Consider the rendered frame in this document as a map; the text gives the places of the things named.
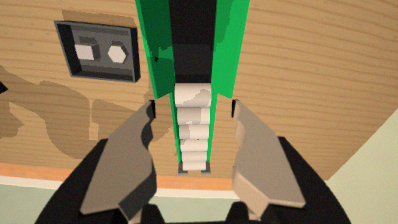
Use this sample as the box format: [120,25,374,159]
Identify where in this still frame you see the cream rectangular block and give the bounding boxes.
[75,43,101,60]

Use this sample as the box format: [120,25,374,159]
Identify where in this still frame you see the beige cylinder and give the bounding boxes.
[182,151,207,162]
[183,162,206,170]
[179,125,209,139]
[177,107,210,125]
[175,83,211,107]
[181,139,208,151]

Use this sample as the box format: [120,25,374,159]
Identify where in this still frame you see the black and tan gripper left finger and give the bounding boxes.
[34,99,157,224]

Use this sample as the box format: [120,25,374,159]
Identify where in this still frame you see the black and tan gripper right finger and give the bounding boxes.
[231,99,352,224]

